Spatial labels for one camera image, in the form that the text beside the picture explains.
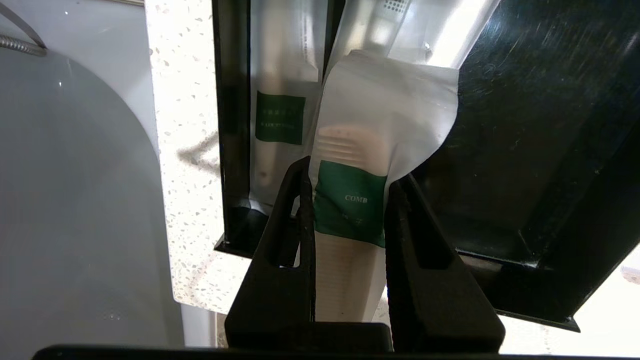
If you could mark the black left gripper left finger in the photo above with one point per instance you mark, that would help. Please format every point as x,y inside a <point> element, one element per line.
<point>270,290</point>

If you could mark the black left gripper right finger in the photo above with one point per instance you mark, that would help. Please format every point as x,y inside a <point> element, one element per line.
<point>435,310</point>

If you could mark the black amenity tray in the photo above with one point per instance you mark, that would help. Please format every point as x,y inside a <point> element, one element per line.
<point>540,150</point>

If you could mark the comb packet with green label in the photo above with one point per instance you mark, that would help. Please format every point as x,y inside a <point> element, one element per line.
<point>380,115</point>

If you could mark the white bathtub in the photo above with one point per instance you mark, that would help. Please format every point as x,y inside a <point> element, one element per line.
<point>75,200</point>

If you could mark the long packet with green label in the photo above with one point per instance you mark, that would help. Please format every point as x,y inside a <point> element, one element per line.
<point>280,75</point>

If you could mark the packets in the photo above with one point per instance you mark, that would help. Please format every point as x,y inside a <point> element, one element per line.
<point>440,30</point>

